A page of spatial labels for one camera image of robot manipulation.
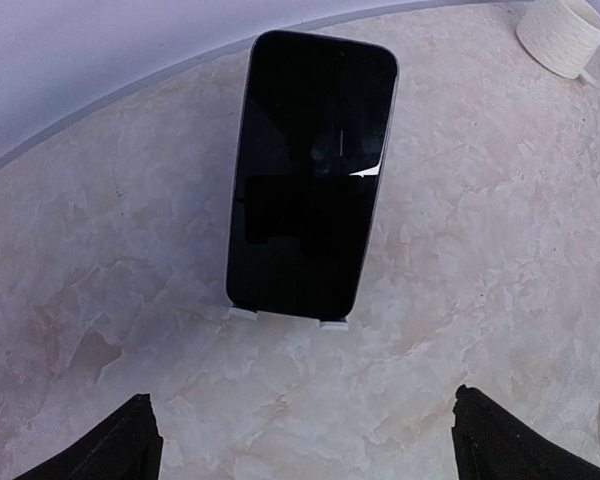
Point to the white folding phone stand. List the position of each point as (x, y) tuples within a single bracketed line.
[(331, 325)]

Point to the black phone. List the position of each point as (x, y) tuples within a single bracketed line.
[(313, 133)]

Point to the white ceramic mug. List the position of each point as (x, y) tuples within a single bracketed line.
[(562, 36)]

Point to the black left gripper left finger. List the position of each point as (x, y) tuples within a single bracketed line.
[(125, 445)]

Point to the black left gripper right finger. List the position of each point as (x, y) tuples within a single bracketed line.
[(491, 443)]

